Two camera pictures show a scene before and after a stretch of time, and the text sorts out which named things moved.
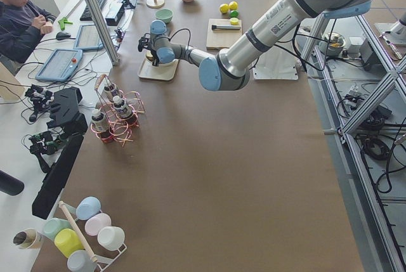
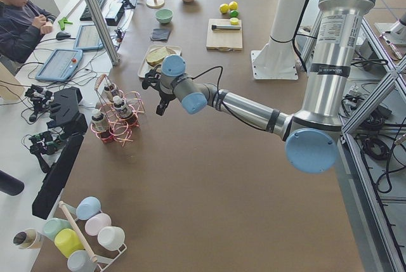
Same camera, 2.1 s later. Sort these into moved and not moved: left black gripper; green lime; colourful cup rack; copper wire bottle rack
Moved: left black gripper
Not moved: copper wire bottle rack; green lime; colourful cup rack
